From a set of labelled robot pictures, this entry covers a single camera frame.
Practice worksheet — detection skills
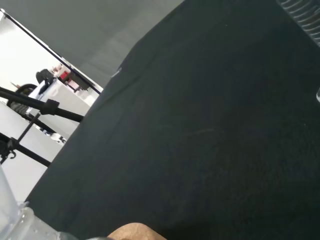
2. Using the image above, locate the black bench cloth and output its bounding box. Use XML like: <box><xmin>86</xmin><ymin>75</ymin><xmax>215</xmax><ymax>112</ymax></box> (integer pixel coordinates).
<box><xmin>24</xmin><ymin>0</ymin><xmax>320</xmax><ymax>240</ymax></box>

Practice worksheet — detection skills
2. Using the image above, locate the black tripod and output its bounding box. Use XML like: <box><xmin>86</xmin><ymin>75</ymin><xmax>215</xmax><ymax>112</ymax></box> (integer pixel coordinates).
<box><xmin>0</xmin><ymin>86</ymin><xmax>85</xmax><ymax>169</ymax></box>

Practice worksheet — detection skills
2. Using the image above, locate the grey backdrop panel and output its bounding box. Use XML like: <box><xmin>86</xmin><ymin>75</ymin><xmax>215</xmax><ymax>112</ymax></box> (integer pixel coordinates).
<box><xmin>0</xmin><ymin>0</ymin><xmax>186</xmax><ymax>91</ymax></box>

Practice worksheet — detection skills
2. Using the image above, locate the black office chair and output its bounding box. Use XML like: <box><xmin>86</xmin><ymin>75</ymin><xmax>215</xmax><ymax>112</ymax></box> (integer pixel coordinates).
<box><xmin>35</xmin><ymin>68</ymin><xmax>55</xmax><ymax>87</ymax></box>

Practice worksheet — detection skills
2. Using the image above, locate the brown cork ring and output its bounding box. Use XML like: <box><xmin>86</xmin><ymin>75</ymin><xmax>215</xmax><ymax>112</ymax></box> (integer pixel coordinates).
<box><xmin>106</xmin><ymin>222</ymin><xmax>165</xmax><ymax>240</ymax></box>

